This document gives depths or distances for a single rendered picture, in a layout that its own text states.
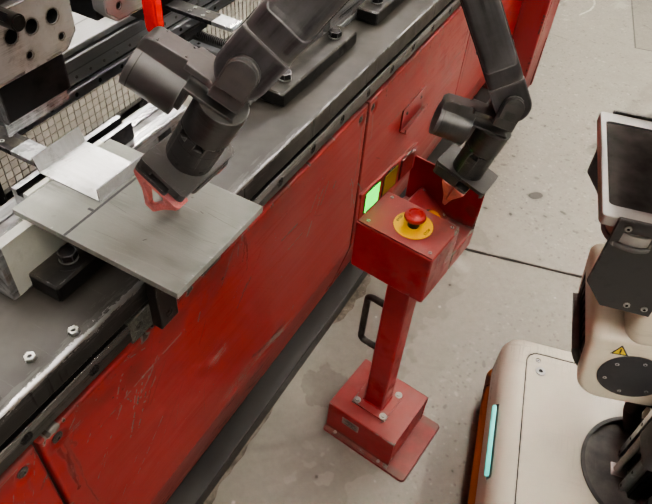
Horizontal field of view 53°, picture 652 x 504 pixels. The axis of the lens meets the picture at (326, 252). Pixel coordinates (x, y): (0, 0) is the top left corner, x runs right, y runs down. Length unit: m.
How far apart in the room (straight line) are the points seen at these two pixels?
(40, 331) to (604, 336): 0.82
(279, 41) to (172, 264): 0.31
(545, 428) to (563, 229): 1.07
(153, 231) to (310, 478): 1.04
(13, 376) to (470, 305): 1.53
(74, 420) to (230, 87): 0.56
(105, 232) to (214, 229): 0.13
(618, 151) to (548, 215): 1.52
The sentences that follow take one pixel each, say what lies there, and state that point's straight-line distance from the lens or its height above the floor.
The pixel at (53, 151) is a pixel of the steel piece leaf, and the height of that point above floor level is 1.02.
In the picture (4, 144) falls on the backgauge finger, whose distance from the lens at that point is 1.03.
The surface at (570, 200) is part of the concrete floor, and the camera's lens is 2.65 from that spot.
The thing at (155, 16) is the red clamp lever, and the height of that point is 1.18.
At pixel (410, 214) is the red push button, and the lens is 1.17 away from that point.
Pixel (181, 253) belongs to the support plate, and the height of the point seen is 1.00.
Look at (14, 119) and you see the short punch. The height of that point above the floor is 1.11.
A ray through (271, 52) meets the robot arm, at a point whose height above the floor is 1.28.
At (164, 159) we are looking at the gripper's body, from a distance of 0.76.
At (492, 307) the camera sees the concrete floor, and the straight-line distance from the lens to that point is 2.16.
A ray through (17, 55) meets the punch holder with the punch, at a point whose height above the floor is 1.20.
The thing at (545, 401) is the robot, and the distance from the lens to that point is 1.65.
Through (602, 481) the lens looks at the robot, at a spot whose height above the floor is 0.27.
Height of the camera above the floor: 1.59
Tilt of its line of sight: 46 degrees down
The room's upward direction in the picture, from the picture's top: 5 degrees clockwise
